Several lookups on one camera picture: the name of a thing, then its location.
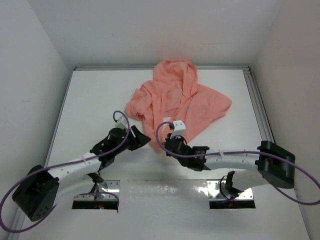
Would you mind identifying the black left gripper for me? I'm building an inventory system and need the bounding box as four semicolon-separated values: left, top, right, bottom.
113;125;151;155

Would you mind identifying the pink hooded zip jacket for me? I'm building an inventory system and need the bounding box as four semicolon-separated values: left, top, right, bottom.
125;59;232;149

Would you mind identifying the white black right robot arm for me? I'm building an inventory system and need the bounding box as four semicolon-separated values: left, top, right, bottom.
164;136;296;198

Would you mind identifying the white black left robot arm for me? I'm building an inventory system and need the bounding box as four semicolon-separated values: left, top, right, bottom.
12;125;151;222

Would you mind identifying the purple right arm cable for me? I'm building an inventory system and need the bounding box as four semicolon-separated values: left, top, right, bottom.
156;121;320;206

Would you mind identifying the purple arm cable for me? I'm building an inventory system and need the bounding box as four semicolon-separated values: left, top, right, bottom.
156;121;320;206
0;110;131;233

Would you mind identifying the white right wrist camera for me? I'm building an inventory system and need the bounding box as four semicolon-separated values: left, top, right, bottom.
170;120;186;139

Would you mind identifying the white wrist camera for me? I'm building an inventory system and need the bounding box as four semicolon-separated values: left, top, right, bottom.
115;116;128;130
170;120;186;139

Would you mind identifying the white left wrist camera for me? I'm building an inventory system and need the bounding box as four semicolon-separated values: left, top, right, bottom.
115;116;128;130

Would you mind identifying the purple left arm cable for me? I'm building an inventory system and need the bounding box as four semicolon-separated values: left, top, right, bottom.
0;110;131;233

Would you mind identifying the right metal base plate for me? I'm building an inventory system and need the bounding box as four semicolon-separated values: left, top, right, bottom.
206;179;254;202

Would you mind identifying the metal base plate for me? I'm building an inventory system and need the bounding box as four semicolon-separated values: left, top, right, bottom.
206;179;254;202
74;180;120;201

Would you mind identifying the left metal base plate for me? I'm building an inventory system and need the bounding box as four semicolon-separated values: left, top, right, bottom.
74;180;120;201

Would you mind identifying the aluminium table edge rail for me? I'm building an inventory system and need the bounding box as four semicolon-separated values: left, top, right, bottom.
9;67;308;240

